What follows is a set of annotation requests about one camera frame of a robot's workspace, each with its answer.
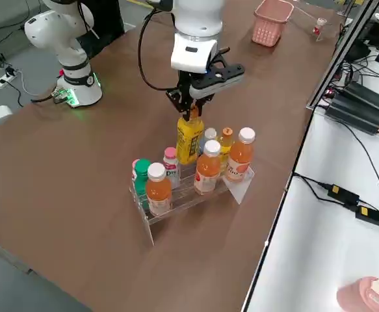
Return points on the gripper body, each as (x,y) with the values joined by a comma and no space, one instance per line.
(185,83)

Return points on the yellow drink bottle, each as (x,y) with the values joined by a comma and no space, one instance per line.
(187,143)

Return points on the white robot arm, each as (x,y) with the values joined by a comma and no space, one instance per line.
(62,39)

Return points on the pink plastic basket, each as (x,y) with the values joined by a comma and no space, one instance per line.
(267,32)

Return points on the water bottle with white cap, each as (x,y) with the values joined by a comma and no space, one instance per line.
(210,135)

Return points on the yellow bottle with orange cap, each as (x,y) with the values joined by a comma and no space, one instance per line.
(227,143)

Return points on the white bottle with pink cap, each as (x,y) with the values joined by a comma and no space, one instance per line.
(135,169)
(171,162)

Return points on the orange juice bottle white cap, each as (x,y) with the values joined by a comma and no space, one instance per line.
(207,172)
(239,159)
(158,195)

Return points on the green bottle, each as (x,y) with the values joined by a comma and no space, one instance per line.
(141,182)

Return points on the person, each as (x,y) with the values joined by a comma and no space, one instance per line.
(104,26)

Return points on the clear acrylic stepped shelf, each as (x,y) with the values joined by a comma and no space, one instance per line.
(320,37)

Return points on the small red white bottle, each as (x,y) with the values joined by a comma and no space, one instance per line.
(317,29)

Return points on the black power supply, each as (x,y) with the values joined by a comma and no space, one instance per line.
(371,97)
(355,115)

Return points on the black adapter with yellow label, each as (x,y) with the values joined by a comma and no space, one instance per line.
(342,194)
(371,216)

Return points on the white power strip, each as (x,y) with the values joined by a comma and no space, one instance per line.
(4,81)

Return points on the black box device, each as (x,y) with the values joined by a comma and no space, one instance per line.
(371,35)

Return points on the pink cup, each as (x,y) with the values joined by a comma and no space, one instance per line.
(358,295)

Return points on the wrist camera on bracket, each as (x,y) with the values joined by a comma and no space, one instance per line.
(221,74)

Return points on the aluminium camera post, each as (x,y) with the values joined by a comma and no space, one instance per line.
(340,57)

